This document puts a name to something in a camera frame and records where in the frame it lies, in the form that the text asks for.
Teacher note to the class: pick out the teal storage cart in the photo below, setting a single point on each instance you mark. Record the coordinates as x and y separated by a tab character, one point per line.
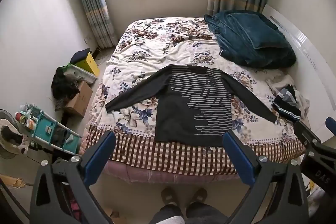
43	127

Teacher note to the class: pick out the yellow box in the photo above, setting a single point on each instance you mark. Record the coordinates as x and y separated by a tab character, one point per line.
90	65

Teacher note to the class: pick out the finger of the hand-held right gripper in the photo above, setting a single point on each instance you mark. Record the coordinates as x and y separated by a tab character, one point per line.
305	133
330	124

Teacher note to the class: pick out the person's left leg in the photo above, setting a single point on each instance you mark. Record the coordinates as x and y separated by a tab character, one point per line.
168	212

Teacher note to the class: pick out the person's right shoe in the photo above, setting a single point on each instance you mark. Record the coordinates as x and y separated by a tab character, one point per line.
198	196

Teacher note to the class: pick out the teal fleece blanket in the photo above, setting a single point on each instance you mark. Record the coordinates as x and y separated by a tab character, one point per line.
249	37

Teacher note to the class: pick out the white electric fan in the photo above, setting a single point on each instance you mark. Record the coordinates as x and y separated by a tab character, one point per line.
5	123

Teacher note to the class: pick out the white headboard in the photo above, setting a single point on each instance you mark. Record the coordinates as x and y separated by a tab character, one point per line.
309	56

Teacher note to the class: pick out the cardboard box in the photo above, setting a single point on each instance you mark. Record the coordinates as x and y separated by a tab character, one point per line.
81	100

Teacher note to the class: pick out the white crumpled cloth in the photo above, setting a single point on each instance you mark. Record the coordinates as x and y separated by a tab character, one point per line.
282	81

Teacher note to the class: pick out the pink mattress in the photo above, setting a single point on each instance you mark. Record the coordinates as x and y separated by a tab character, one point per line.
170	174

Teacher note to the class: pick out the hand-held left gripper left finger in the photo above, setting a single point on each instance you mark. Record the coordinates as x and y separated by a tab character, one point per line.
101	155

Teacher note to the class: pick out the floral bedsheet with checked border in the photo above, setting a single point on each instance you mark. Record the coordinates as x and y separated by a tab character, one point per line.
147	56

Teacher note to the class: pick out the dark striped folded garment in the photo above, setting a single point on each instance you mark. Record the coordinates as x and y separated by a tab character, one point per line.
287	106

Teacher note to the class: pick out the person's leg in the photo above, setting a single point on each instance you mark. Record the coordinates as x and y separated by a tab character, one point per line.
204	213
168	212

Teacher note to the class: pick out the dark clothes pile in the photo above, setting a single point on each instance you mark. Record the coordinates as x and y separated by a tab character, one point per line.
63	85

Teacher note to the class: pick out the clear box with green lid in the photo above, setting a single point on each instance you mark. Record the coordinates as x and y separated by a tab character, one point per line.
78	74

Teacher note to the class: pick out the person's shoe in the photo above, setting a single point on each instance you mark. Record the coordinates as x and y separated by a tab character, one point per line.
198	196
169	196

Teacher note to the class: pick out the red-capped bottle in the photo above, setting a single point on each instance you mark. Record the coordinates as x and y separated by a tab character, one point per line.
18	116

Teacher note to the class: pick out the white wall socket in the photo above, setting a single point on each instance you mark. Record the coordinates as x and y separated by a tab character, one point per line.
88	39

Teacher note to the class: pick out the person's right leg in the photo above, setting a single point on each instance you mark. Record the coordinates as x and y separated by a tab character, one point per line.
204	213

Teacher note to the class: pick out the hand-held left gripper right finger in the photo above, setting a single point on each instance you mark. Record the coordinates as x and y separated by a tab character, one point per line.
237	158

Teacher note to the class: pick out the navy cloth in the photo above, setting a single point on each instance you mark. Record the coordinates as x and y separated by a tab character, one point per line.
80	55

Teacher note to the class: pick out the dark striped long-sleeve shirt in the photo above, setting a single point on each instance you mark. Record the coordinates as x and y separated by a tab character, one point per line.
173	119

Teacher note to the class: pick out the person's left shoe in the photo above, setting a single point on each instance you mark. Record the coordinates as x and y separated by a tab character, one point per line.
169	196

